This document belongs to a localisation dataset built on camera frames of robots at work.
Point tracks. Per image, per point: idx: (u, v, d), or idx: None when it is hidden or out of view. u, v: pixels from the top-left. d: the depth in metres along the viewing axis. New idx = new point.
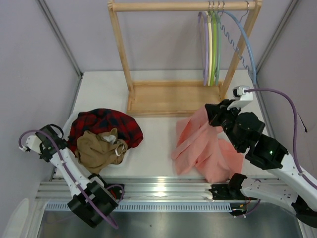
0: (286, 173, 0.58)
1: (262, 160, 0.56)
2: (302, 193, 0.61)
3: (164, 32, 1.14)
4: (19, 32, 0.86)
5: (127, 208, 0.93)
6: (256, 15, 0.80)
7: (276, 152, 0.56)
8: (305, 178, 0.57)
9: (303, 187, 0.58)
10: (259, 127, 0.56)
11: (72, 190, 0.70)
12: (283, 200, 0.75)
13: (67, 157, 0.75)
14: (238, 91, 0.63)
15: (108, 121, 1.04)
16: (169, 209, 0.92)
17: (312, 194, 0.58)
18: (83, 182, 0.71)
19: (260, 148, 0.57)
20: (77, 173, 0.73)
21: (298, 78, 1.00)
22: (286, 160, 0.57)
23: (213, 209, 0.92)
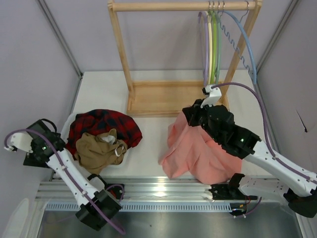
0: (260, 158, 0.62)
1: (236, 148, 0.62)
2: (283, 179, 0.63)
3: (164, 32, 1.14)
4: (19, 31, 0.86)
5: (128, 208, 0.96)
6: (256, 15, 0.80)
7: (247, 140, 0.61)
8: (280, 161, 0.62)
9: (280, 170, 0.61)
10: (228, 118, 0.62)
11: (79, 199, 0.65)
12: (276, 193, 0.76)
13: (69, 163, 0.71)
14: (207, 89, 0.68)
15: (106, 122, 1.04)
16: (169, 209, 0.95)
17: (290, 176, 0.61)
18: (90, 191, 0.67)
19: (234, 139, 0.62)
20: (82, 180, 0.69)
21: (298, 78, 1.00)
22: (258, 146, 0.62)
23: (212, 209, 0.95)
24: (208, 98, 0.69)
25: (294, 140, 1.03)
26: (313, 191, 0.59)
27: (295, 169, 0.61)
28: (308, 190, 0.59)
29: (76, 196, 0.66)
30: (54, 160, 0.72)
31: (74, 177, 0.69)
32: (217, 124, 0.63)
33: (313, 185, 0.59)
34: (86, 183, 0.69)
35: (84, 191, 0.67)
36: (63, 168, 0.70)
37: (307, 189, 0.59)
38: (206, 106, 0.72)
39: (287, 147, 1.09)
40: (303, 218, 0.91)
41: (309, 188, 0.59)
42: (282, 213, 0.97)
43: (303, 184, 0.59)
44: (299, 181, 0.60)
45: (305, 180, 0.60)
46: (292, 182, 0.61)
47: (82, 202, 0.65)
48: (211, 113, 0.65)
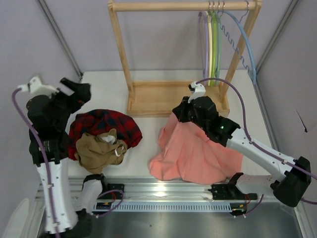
0: (237, 143, 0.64)
1: (217, 136, 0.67)
2: (260, 163, 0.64)
3: (164, 32, 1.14)
4: (18, 31, 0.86)
5: (127, 208, 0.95)
6: (256, 14, 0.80)
7: (228, 128, 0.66)
8: (256, 145, 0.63)
9: (257, 153, 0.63)
10: (210, 106, 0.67)
11: (48, 224, 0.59)
12: (265, 184, 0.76)
13: (56, 184, 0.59)
14: (192, 85, 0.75)
15: (106, 122, 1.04)
16: (169, 209, 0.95)
17: (265, 159, 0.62)
18: (63, 224, 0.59)
19: (215, 127, 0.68)
20: (60, 208, 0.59)
21: (299, 78, 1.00)
22: (237, 132, 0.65)
23: (212, 209, 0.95)
24: (193, 94, 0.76)
25: (294, 140, 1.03)
26: (288, 172, 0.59)
27: (271, 152, 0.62)
28: (282, 171, 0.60)
29: (47, 221, 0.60)
30: (42, 168, 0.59)
31: (53, 203, 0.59)
32: (200, 112, 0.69)
33: (288, 167, 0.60)
34: (63, 212, 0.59)
35: (58, 220, 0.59)
36: (48, 187, 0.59)
37: (282, 170, 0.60)
38: (192, 100, 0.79)
39: (287, 147, 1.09)
40: (303, 218, 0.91)
41: (284, 169, 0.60)
42: (282, 213, 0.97)
43: (278, 166, 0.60)
44: (274, 164, 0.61)
45: (280, 162, 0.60)
46: (268, 164, 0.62)
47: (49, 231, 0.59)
48: (196, 101, 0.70)
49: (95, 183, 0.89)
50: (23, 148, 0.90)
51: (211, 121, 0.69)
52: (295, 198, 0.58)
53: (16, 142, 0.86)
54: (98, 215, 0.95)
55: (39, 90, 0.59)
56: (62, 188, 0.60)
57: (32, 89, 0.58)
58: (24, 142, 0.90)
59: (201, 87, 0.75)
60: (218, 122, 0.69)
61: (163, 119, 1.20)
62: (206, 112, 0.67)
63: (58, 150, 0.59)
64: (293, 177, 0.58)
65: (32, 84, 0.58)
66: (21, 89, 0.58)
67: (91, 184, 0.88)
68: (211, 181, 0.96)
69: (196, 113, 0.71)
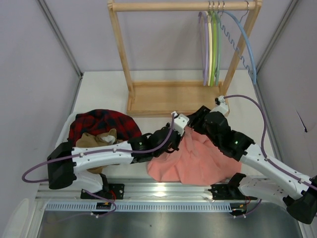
0: (252, 159, 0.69)
1: (231, 150, 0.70)
2: (275, 180, 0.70)
3: (164, 32, 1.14)
4: (19, 32, 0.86)
5: (127, 208, 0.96)
6: (256, 15, 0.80)
7: (241, 143, 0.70)
8: (271, 162, 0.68)
9: (273, 171, 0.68)
10: (221, 122, 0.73)
11: (81, 149, 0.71)
12: (275, 196, 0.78)
13: (113, 153, 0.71)
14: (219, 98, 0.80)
15: (106, 122, 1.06)
16: (169, 209, 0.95)
17: (282, 177, 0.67)
18: (79, 161, 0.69)
19: (229, 142, 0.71)
20: (93, 156, 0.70)
21: (298, 78, 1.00)
22: (252, 148, 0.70)
23: (212, 209, 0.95)
24: (216, 107, 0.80)
25: (294, 140, 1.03)
26: (304, 191, 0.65)
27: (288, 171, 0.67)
28: (299, 190, 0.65)
29: (82, 148, 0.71)
30: (126, 145, 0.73)
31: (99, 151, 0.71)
32: (212, 127, 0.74)
33: (304, 186, 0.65)
34: (89, 159, 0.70)
35: (82, 156, 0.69)
36: (112, 147, 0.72)
37: (298, 189, 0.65)
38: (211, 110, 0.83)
39: (287, 147, 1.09)
40: None
41: (300, 189, 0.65)
42: (282, 213, 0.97)
43: (294, 185, 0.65)
44: (290, 182, 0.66)
45: (296, 181, 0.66)
46: (285, 182, 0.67)
47: (73, 150, 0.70)
48: (207, 116, 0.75)
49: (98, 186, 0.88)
50: (23, 148, 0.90)
51: (224, 135, 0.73)
52: (310, 216, 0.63)
53: (17, 141, 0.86)
54: (98, 215, 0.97)
55: (177, 126, 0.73)
56: (108, 158, 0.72)
57: (176, 121, 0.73)
58: (24, 142, 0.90)
59: (225, 104, 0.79)
60: (232, 136, 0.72)
61: (163, 119, 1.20)
62: (218, 127, 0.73)
63: (135, 158, 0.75)
64: (309, 197, 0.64)
65: (181, 119, 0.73)
66: (174, 114, 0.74)
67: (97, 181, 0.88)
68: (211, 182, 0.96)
69: (208, 129, 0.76)
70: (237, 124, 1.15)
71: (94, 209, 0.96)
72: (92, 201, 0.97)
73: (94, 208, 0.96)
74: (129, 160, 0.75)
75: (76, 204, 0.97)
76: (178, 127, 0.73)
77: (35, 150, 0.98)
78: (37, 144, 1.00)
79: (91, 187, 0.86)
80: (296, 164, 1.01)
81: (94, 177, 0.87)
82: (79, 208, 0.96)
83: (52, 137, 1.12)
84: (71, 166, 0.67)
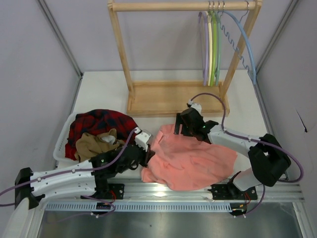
0: (214, 135, 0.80)
1: (202, 134, 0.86)
2: (234, 146, 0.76)
3: (164, 33, 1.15)
4: (19, 33, 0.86)
5: (127, 208, 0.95)
6: (256, 14, 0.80)
7: (209, 126, 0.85)
8: (228, 132, 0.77)
9: (229, 139, 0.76)
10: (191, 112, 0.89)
11: (39, 173, 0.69)
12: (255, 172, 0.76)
13: (72, 174, 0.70)
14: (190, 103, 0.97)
15: (106, 122, 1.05)
16: (169, 209, 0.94)
17: (236, 142, 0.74)
18: (36, 185, 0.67)
19: (199, 127, 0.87)
20: (51, 179, 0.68)
21: (298, 78, 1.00)
22: (214, 128, 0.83)
23: (212, 209, 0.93)
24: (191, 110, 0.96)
25: (294, 140, 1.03)
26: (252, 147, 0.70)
27: (241, 135, 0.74)
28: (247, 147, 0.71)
29: (41, 171, 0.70)
30: (85, 164, 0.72)
31: (57, 174, 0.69)
32: (186, 118, 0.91)
33: (252, 143, 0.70)
34: (48, 182, 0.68)
35: (40, 180, 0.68)
36: (72, 168, 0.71)
37: (247, 147, 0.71)
38: None
39: (288, 148, 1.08)
40: (303, 218, 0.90)
41: (249, 145, 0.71)
42: (282, 213, 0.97)
43: (243, 144, 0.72)
44: (241, 143, 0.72)
45: (246, 141, 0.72)
46: (237, 144, 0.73)
47: (31, 175, 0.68)
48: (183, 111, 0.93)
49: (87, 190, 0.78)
50: (23, 148, 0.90)
51: (195, 125, 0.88)
52: (273, 172, 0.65)
53: (17, 141, 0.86)
54: (98, 215, 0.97)
55: (139, 141, 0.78)
56: (68, 181, 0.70)
57: (138, 136, 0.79)
58: (24, 142, 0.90)
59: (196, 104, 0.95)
60: (201, 123, 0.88)
61: (163, 119, 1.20)
62: (189, 118, 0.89)
63: (98, 175, 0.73)
64: (257, 150, 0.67)
65: (142, 134, 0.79)
66: (134, 130, 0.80)
67: (84, 186, 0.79)
68: (211, 182, 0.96)
69: (185, 121, 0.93)
70: (237, 123, 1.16)
71: (94, 209, 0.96)
72: (92, 201, 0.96)
73: (94, 208, 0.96)
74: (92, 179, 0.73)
75: (76, 205, 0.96)
76: (140, 142, 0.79)
77: (35, 150, 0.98)
78: (37, 144, 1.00)
79: (79, 192, 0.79)
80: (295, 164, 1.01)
81: (80, 183, 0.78)
82: (79, 208, 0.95)
83: (51, 138, 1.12)
84: (28, 192, 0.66)
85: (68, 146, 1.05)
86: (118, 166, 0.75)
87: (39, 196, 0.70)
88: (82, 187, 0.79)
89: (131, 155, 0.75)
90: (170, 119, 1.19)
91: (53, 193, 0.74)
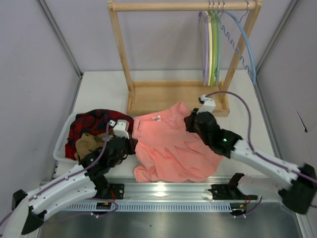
0: (241, 154, 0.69)
1: (221, 149, 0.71)
2: (264, 171, 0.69)
3: (164, 33, 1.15)
4: (19, 33, 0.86)
5: (127, 208, 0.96)
6: (256, 14, 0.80)
7: (230, 140, 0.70)
8: (259, 155, 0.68)
9: (262, 163, 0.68)
10: (211, 121, 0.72)
11: (34, 191, 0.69)
12: (272, 190, 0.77)
13: (67, 181, 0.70)
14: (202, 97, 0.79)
15: (106, 122, 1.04)
16: (169, 209, 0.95)
17: (270, 169, 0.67)
18: (34, 203, 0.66)
19: (218, 139, 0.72)
20: (47, 192, 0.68)
21: (298, 78, 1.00)
22: (238, 145, 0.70)
23: (212, 209, 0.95)
24: (202, 106, 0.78)
25: (294, 140, 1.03)
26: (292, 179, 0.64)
27: (274, 162, 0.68)
28: (288, 179, 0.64)
29: (35, 190, 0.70)
30: (77, 168, 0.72)
31: (52, 186, 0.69)
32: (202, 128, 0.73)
33: (292, 174, 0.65)
34: (45, 197, 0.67)
35: (37, 197, 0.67)
36: (64, 176, 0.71)
37: (286, 178, 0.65)
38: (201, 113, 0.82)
39: (288, 148, 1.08)
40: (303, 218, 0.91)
41: (289, 177, 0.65)
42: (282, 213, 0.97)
43: (283, 175, 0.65)
44: (279, 173, 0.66)
45: (285, 170, 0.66)
46: (273, 172, 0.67)
47: (26, 195, 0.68)
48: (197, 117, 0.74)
49: (87, 191, 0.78)
50: (23, 148, 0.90)
51: (214, 134, 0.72)
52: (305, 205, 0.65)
53: (17, 142, 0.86)
54: (98, 215, 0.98)
55: (119, 131, 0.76)
56: (64, 189, 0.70)
57: (116, 127, 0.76)
58: (24, 142, 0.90)
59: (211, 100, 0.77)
60: (220, 134, 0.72)
61: None
62: (207, 128, 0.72)
63: (92, 174, 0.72)
64: (299, 184, 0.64)
65: (119, 124, 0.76)
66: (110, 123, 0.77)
67: (83, 189, 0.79)
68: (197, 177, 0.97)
69: (198, 129, 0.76)
70: (237, 123, 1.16)
71: (94, 209, 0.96)
72: (92, 201, 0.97)
73: (94, 208, 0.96)
74: (88, 179, 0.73)
75: (76, 205, 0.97)
76: (121, 132, 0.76)
77: (35, 150, 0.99)
78: (37, 144, 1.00)
79: (80, 197, 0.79)
80: (295, 164, 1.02)
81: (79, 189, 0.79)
82: (79, 208, 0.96)
83: (52, 138, 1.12)
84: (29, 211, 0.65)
85: (68, 146, 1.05)
86: (109, 159, 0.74)
87: (41, 212, 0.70)
88: (82, 191, 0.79)
89: (118, 144, 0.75)
90: None
91: (54, 206, 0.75)
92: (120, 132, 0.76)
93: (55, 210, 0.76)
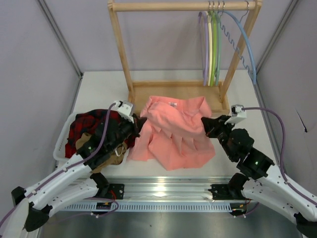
0: (272, 181, 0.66)
1: (249, 170, 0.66)
2: (291, 201, 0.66)
3: (164, 33, 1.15)
4: (19, 33, 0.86)
5: (127, 208, 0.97)
6: (256, 14, 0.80)
7: (261, 163, 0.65)
8: (291, 186, 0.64)
9: (292, 195, 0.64)
10: (249, 143, 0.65)
11: (33, 187, 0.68)
12: (285, 209, 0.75)
13: (65, 173, 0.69)
14: (237, 109, 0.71)
15: None
16: (169, 209, 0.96)
17: (299, 201, 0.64)
18: (35, 199, 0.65)
19: (248, 160, 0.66)
20: (47, 186, 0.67)
21: (298, 78, 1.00)
22: (272, 169, 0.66)
23: (212, 209, 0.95)
24: (233, 117, 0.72)
25: (294, 140, 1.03)
26: None
27: (305, 195, 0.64)
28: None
29: (33, 186, 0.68)
30: (75, 159, 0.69)
31: (51, 180, 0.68)
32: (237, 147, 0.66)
33: None
34: (45, 191, 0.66)
35: (37, 192, 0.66)
36: (63, 168, 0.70)
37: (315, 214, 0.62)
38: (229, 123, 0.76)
39: (288, 148, 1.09)
40: None
41: None
42: None
43: (310, 208, 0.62)
44: (308, 207, 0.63)
45: (314, 206, 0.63)
46: (301, 205, 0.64)
47: (26, 192, 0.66)
48: (234, 135, 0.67)
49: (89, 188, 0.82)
50: (23, 148, 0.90)
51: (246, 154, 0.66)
52: None
53: (17, 142, 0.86)
54: (98, 215, 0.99)
55: (122, 114, 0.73)
56: (64, 181, 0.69)
57: (120, 110, 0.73)
58: (24, 142, 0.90)
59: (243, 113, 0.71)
60: (251, 155, 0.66)
61: None
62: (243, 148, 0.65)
63: (92, 162, 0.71)
64: None
65: (124, 106, 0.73)
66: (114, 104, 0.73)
67: (86, 187, 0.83)
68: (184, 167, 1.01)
69: (229, 145, 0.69)
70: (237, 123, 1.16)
71: (94, 208, 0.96)
72: (92, 201, 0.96)
73: (94, 208, 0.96)
74: (88, 169, 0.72)
75: (76, 205, 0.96)
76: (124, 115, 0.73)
77: (35, 150, 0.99)
78: (37, 144, 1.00)
79: (83, 195, 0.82)
80: (295, 164, 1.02)
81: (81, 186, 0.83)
82: (79, 208, 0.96)
83: (52, 138, 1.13)
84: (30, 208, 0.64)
85: (68, 146, 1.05)
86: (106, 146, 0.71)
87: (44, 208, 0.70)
88: (84, 189, 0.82)
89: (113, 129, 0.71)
90: None
91: (59, 202, 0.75)
92: (124, 114, 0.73)
93: (60, 207, 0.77)
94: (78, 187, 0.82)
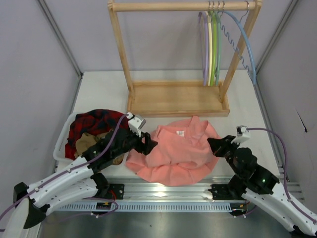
0: (276, 199, 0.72)
1: (257, 187, 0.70)
2: (290, 216, 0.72)
3: (164, 33, 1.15)
4: (19, 33, 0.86)
5: (127, 208, 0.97)
6: (256, 15, 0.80)
7: (268, 180, 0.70)
8: (293, 204, 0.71)
9: (293, 211, 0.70)
10: (252, 161, 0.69)
11: (35, 184, 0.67)
12: (285, 219, 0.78)
13: (69, 173, 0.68)
14: (241, 129, 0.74)
15: (106, 122, 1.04)
16: (169, 209, 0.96)
17: (299, 217, 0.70)
18: (36, 196, 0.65)
19: (255, 178, 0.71)
20: (50, 185, 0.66)
21: (298, 78, 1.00)
22: (277, 188, 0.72)
23: (212, 209, 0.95)
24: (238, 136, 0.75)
25: (293, 140, 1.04)
26: None
27: (304, 211, 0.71)
28: (313, 231, 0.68)
29: (37, 183, 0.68)
30: (79, 160, 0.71)
31: (54, 179, 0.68)
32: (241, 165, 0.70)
33: None
34: (48, 190, 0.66)
35: (39, 190, 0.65)
36: (66, 169, 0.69)
37: (312, 229, 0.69)
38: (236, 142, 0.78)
39: (288, 148, 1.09)
40: None
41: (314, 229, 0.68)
42: None
43: (308, 224, 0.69)
44: (307, 222, 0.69)
45: (311, 222, 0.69)
46: (300, 220, 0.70)
47: (28, 188, 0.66)
48: (237, 154, 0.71)
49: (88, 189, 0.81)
50: (23, 148, 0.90)
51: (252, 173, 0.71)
52: None
53: (17, 142, 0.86)
54: (98, 215, 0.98)
55: (132, 126, 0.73)
56: (67, 181, 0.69)
57: (131, 122, 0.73)
58: (24, 142, 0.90)
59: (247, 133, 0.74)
60: (257, 173, 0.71)
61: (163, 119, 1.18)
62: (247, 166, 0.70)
63: (96, 167, 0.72)
64: None
65: (135, 119, 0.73)
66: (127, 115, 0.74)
67: (85, 187, 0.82)
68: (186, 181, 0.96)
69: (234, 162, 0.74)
70: (237, 123, 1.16)
71: (93, 209, 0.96)
72: (92, 202, 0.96)
73: (94, 208, 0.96)
74: (90, 172, 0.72)
75: (76, 205, 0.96)
76: (134, 128, 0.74)
77: (35, 150, 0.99)
78: (37, 144, 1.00)
79: (83, 195, 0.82)
80: (295, 164, 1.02)
81: (81, 186, 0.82)
82: (79, 208, 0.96)
83: (51, 138, 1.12)
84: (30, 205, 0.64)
85: (68, 146, 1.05)
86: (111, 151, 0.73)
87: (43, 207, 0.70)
88: (83, 189, 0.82)
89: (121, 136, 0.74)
90: (169, 119, 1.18)
91: (57, 201, 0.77)
92: (134, 128, 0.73)
93: (57, 206, 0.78)
94: (78, 187, 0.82)
